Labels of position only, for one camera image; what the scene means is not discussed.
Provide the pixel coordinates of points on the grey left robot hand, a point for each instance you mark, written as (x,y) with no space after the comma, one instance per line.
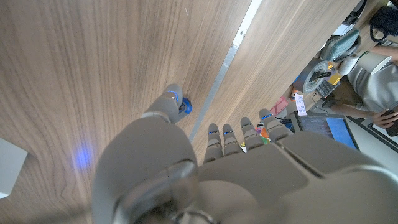
(248,186)

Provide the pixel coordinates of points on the white cube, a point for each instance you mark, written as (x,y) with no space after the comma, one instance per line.
(11,168)

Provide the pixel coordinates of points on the pink box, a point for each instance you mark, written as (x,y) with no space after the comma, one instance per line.
(279,105)

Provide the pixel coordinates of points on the large computer monitor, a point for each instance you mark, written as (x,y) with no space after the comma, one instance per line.
(326,130)

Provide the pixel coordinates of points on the grey tape roll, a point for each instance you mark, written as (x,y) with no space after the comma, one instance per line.
(311,77)

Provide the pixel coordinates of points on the black smartphone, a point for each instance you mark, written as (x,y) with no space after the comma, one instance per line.
(392,124)

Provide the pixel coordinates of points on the seated person grey shirt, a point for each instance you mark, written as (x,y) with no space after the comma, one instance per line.
(376,90)

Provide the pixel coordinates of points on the teal grey case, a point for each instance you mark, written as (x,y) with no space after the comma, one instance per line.
(340,45)

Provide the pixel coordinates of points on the white paper cup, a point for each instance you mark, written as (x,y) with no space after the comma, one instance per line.
(373,62)

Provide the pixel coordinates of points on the dark blue mug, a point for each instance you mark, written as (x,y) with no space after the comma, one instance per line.
(385,21)

